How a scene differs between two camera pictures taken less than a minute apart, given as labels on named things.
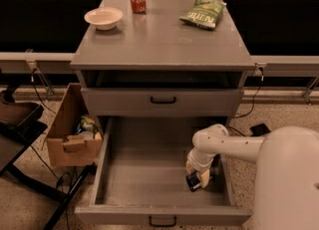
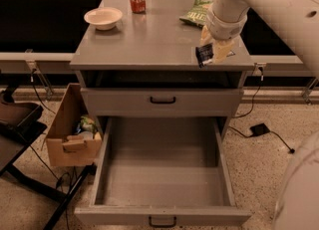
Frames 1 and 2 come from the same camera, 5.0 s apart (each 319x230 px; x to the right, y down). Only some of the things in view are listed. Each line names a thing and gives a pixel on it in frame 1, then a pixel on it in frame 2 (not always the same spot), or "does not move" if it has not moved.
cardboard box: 66,146 does not move
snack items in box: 88,124 does not move
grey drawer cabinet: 161,74 does not move
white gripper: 198,167 -> 223,28
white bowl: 105,18 does not move
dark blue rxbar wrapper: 193,180 -> 204,53
